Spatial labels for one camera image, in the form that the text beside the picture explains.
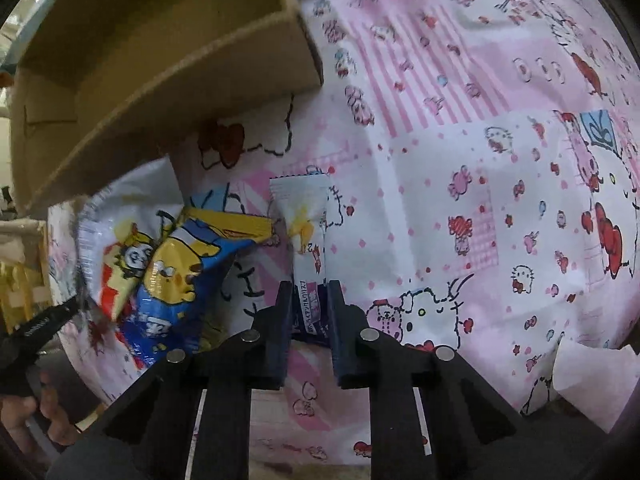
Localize brown cardboard box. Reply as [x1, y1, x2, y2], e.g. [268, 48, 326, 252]
[9, 0, 323, 215]

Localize blue yellow snack bag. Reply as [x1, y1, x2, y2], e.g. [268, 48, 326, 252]
[119, 207, 272, 368]

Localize pink cartoon bed sheet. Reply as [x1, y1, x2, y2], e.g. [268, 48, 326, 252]
[46, 0, 640, 466]

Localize person's left hand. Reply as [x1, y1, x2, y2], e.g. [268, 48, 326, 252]
[0, 372, 82, 453]

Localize white stick snack packet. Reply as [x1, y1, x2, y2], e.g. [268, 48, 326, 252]
[269, 174, 329, 344]

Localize white red snack bag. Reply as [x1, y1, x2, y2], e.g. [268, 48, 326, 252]
[77, 157, 184, 322]

